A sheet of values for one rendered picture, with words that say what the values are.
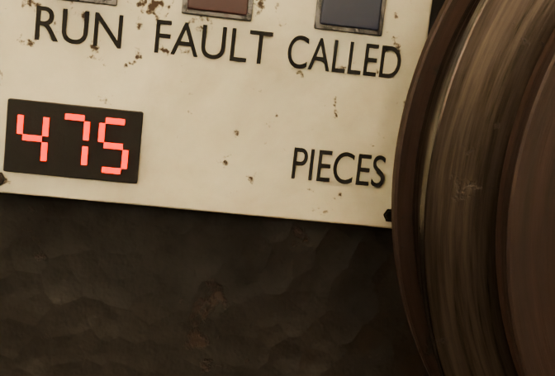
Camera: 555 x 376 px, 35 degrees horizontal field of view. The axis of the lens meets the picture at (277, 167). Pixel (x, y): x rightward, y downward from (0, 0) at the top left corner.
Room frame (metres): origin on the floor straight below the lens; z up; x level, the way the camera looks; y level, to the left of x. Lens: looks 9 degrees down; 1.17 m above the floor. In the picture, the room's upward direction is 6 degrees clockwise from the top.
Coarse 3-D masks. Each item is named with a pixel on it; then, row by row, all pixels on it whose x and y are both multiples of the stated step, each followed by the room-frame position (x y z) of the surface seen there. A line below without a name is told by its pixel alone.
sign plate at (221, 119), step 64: (0, 0) 0.52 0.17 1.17; (64, 0) 0.52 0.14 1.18; (128, 0) 0.53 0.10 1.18; (256, 0) 0.54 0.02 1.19; (320, 0) 0.54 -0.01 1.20; (384, 0) 0.54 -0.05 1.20; (0, 64) 0.52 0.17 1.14; (64, 64) 0.53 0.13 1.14; (128, 64) 0.53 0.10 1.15; (192, 64) 0.53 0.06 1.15; (256, 64) 0.54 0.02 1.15; (320, 64) 0.54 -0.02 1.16; (384, 64) 0.54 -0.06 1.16; (0, 128) 0.52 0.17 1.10; (64, 128) 0.52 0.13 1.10; (128, 128) 0.53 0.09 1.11; (192, 128) 0.53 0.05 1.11; (256, 128) 0.54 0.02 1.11; (320, 128) 0.54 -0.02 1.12; (384, 128) 0.55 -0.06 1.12; (0, 192) 0.52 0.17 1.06; (64, 192) 0.53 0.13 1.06; (128, 192) 0.53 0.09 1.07; (192, 192) 0.53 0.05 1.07; (256, 192) 0.54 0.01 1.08; (320, 192) 0.54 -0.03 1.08; (384, 192) 0.55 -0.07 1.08
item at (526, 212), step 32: (544, 64) 0.41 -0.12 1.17; (544, 96) 0.40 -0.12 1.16; (512, 128) 0.42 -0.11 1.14; (544, 128) 0.40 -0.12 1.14; (512, 160) 0.41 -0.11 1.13; (544, 160) 0.40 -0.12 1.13; (512, 192) 0.40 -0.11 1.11; (544, 192) 0.40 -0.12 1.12; (512, 224) 0.40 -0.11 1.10; (544, 224) 0.40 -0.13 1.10; (512, 256) 0.40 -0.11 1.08; (544, 256) 0.40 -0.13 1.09; (512, 288) 0.40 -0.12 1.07; (544, 288) 0.40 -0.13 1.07; (512, 320) 0.40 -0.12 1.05; (544, 320) 0.40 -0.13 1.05; (512, 352) 0.42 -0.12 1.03; (544, 352) 0.40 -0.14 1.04
